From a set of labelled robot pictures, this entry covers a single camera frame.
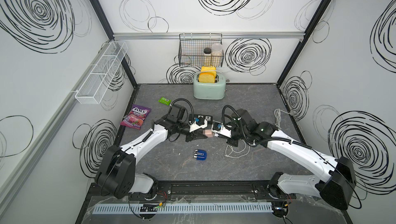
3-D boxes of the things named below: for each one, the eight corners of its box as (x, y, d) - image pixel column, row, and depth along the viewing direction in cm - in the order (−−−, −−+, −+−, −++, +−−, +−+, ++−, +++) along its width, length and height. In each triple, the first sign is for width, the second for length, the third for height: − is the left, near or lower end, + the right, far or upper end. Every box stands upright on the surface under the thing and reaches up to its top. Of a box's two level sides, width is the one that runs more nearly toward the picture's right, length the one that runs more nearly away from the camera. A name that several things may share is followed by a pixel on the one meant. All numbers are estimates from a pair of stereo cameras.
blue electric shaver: (193, 160, 85) (193, 158, 83) (193, 152, 88) (193, 149, 86) (206, 160, 85) (207, 158, 83) (206, 152, 88) (206, 149, 86)
